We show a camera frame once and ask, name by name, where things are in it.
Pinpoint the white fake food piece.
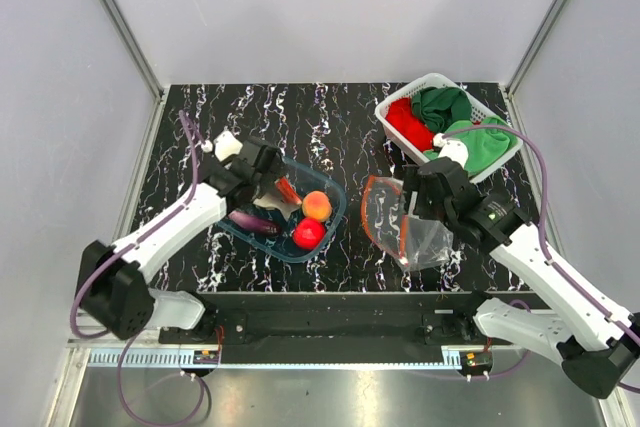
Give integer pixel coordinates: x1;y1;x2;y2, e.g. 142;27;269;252
253;193;300;221

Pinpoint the clear zip top bag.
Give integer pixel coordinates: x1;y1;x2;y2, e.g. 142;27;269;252
361;176;453;272

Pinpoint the orange fake fruit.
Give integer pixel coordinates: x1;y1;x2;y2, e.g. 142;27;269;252
302;191;332;222

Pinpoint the purple fake food piece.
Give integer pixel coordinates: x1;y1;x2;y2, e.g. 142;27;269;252
228;210;281;236

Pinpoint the red fake apple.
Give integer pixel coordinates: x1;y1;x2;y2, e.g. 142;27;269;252
292;218;326;250

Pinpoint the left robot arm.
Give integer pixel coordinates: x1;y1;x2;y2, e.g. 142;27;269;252
72;138;286;343

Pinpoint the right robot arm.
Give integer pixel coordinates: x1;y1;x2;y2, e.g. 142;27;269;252
402;157;639;399

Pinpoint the blue plastic container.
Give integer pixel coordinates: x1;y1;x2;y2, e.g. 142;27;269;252
218;158;347;263

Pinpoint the light green cloth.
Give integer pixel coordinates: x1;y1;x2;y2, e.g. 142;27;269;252
423;116;517;177

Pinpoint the red cloth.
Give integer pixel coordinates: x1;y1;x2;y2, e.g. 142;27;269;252
385;98;434;152

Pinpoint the dark green cloth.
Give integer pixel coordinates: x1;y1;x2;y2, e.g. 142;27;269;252
410;87;472;134

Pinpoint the white plastic basket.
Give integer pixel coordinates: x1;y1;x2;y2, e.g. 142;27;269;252
375;73;523;183

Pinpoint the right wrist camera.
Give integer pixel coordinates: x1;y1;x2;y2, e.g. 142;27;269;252
433;133;469;168

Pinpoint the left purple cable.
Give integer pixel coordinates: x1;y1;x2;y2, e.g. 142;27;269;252
69;109;214;421

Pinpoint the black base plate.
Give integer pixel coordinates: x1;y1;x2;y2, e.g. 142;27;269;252
158;291;521;364

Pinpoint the white cable duct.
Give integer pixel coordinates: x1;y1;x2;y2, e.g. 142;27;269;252
88;348;220;369

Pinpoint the aluminium frame rail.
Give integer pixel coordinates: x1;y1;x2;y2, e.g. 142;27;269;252
99;0;165;101

